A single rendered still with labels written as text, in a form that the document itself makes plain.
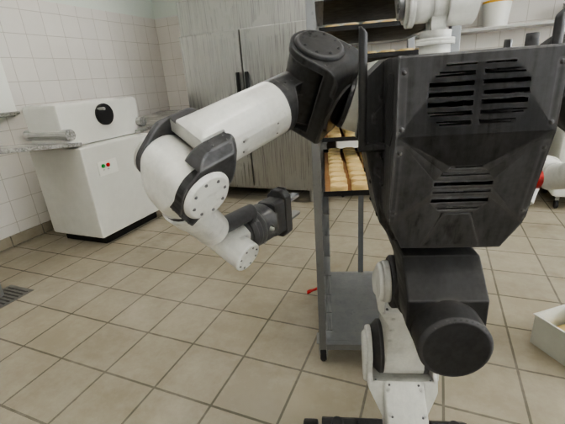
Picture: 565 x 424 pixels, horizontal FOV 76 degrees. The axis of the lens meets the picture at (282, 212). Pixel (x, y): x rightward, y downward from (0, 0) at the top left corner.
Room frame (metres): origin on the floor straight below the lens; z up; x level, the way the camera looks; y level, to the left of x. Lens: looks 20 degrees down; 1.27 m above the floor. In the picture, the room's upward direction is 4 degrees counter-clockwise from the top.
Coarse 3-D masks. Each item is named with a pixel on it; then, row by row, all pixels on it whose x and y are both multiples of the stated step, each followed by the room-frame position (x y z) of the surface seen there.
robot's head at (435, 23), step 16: (416, 0) 0.65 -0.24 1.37; (432, 0) 0.65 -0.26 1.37; (448, 0) 0.65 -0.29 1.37; (464, 0) 0.64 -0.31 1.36; (480, 0) 0.64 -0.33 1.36; (416, 16) 0.66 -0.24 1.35; (432, 16) 0.66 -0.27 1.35; (448, 16) 0.65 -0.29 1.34; (464, 16) 0.65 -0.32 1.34; (432, 32) 0.65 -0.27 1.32; (448, 32) 0.65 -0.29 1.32
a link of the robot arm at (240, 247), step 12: (252, 204) 0.72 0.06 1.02; (228, 216) 0.66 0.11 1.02; (240, 216) 0.68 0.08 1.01; (252, 216) 0.70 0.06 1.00; (240, 228) 0.69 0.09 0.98; (252, 228) 0.71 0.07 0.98; (264, 228) 0.72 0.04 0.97; (228, 240) 0.66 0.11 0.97; (240, 240) 0.66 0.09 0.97; (252, 240) 0.71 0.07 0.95; (264, 240) 0.72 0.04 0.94; (216, 252) 0.67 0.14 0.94; (228, 252) 0.64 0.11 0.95; (240, 252) 0.63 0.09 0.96; (252, 252) 0.66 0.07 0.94; (240, 264) 0.64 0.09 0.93
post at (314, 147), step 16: (320, 192) 1.30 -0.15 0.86; (320, 208) 1.30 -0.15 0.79; (320, 224) 1.30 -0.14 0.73; (320, 240) 1.30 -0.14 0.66; (320, 256) 1.30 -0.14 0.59; (320, 272) 1.30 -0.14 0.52; (320, 288) 1.30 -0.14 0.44; (320, 304) 1.30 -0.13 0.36; (320, 320) 1.30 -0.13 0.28; (320, 336) 1.30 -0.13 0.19
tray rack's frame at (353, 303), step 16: (320, 176) 1.90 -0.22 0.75; (336, 272) 1.91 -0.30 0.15; (352, 272) 1.90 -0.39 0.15; (368, 272) 1.89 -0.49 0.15; (336, 288) 1.74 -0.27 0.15; (352, 288) 1.73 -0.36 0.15; (368, 288) 1.72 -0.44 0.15; (336, 304) 1.59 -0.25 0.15; (352, 304) 1.58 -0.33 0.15; (368, 304) 1.57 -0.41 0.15; (336, 320) 1.46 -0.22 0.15; (352, 320) 1.45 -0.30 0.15; (368, 320) 1.44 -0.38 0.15; (336, 336) 1.35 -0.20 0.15; (352, 336) 1.34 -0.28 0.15
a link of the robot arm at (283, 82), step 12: (288, 60) 0.64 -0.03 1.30; (288, 72) 0.64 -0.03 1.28; (300, 72) 0.62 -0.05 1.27; (312, 72) 0.61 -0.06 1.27; (276, 84) 0.60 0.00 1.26; (288, 84) 0.61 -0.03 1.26; (300, 84) 0.62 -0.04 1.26; (312, 84) 0.62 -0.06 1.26; (288, 96) 0.59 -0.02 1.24; (300, 96) 0.64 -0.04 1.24; (312, 96) 0.63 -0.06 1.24; (300, 108) 0.65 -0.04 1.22; (312, 108) 0.65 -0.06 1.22; (300, 120) 0.66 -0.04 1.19
